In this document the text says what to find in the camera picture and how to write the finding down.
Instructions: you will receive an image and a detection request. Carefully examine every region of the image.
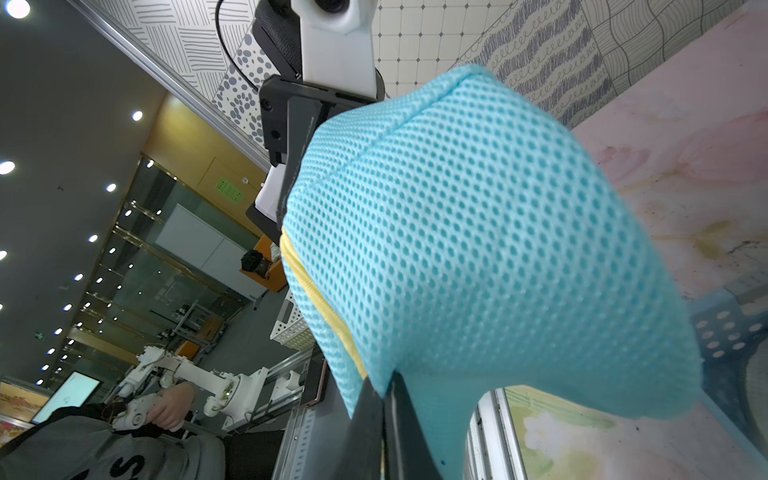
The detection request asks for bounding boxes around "aluminium mounting rail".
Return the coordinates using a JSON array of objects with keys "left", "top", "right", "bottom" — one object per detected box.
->
[{"left": 272, "top": 345, "right": 329, "bottom": 480}]

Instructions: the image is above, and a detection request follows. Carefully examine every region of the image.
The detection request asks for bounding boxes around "turquoise mesh laundry bag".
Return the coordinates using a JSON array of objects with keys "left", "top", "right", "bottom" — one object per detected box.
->
[{"left": 280, "top": 66, "right": 702, "bottom": 479}]

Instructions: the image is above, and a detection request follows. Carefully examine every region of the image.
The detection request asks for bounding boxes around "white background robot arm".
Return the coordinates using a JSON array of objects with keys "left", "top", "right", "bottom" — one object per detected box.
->
[{"left": 111, "top": 346, "right": 441, "bottom": 479}]

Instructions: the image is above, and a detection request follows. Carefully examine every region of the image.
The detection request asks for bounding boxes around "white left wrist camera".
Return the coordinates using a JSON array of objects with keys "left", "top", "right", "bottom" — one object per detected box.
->
[{"left": 291, "top": 0, "right": 378, "bottom": 99}]

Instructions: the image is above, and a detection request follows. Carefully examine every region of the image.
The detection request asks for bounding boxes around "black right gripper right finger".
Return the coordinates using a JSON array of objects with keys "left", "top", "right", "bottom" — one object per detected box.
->
[{"left": 383, "top": 372, "right": 441, "bottom": 480}]

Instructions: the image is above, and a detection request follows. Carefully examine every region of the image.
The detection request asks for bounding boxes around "light blue perforated plastic basket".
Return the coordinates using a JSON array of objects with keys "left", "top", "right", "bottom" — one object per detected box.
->
[{"left": 688, "top": 279, "right": 767, "bottom": 460}]

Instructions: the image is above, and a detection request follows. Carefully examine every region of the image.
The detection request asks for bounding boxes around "person in grey sweater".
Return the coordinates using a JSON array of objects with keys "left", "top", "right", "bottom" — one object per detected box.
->
[{"left": 0, "top": 381, "right": 283, "bottom": 480}]

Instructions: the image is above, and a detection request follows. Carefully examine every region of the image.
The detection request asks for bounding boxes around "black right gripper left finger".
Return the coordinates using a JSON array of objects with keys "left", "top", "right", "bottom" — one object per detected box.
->
[{"left": 344, "top": 379, "right": 384, "bottom": 480}]

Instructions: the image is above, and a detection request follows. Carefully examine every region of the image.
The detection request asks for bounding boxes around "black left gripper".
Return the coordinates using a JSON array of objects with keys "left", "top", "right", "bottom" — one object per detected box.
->
[{"left": 246, "top": 75, "right": 385, "bottom": 244}]

